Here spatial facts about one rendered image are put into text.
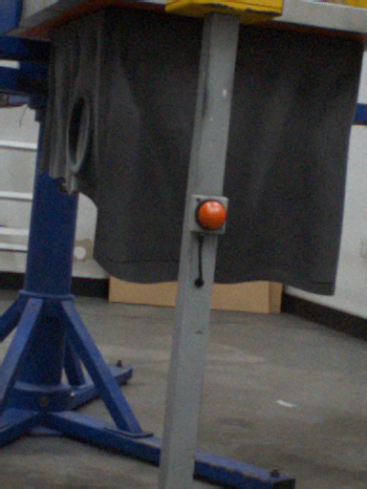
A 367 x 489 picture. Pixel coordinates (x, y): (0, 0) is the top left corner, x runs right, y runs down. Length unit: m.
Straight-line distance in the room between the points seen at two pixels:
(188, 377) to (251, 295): 5.12
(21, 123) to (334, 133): 4.64
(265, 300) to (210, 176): 5.17
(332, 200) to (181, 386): 0.51
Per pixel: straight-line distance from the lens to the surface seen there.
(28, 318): 3.24
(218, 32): 1.73
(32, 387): 3.32
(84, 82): 2.07
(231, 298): 6.81
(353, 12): 2.01
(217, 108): 1.72
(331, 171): 2.10
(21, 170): 6.65
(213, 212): 1.68
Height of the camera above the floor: 0.70
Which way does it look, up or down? 3 degrees down
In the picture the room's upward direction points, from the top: 6 degrees clockwise
